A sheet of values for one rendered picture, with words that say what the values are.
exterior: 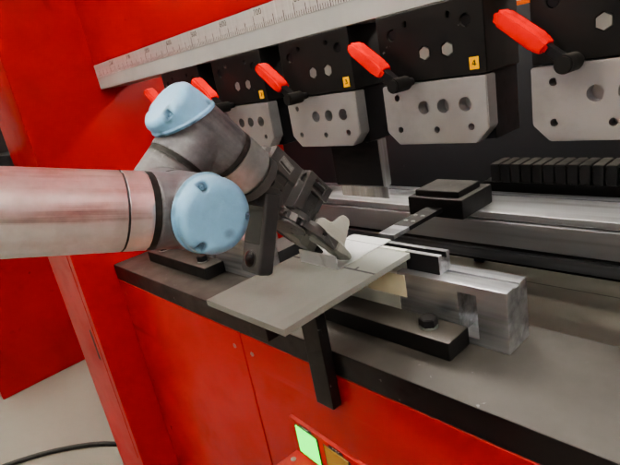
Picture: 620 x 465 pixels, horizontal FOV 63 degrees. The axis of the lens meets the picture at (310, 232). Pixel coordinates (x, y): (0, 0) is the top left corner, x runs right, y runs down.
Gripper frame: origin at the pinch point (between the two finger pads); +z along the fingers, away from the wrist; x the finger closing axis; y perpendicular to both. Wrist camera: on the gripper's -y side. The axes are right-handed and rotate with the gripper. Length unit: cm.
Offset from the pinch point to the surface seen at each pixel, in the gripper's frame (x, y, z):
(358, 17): -8.6, 25.8, -22.4
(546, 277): 52, 88, 208
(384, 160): -6.4, 15.6, -4.4
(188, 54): 36, 27, -24
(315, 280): -3.7, -5.6, -3.9
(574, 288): 36, 82, 203
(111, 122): 84, 20, -15
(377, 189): -4.3, 12.4, -0.7
